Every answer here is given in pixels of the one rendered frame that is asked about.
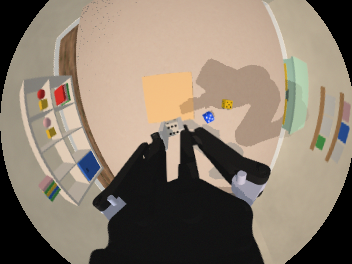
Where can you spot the yellow die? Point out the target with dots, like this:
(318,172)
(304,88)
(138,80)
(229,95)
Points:
(227,104)

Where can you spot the light orange mat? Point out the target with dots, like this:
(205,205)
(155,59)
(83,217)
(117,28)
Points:
(168,96)

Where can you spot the blue die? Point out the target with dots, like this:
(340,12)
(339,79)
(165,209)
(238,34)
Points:
(208,117)

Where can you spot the white die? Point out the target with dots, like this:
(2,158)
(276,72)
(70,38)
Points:
(172,127)

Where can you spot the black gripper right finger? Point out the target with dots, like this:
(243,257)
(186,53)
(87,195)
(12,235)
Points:
(248,177)

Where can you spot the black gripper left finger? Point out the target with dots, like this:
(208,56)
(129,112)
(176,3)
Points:
(132,178)

